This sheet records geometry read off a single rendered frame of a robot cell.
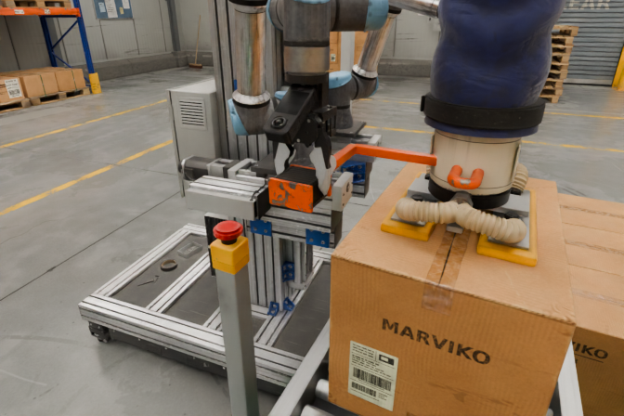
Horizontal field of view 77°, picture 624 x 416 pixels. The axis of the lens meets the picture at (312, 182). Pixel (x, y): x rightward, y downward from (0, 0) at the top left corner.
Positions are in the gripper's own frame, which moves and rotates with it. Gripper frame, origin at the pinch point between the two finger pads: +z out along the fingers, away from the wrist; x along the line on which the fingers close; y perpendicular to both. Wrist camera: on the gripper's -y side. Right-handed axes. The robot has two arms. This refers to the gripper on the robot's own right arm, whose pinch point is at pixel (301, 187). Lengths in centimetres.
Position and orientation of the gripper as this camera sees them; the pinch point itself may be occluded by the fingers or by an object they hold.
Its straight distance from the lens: 71.8
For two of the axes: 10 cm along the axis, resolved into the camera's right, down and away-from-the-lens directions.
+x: -8.9, -1.9, 4.2
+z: -0.1, 9.2, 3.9
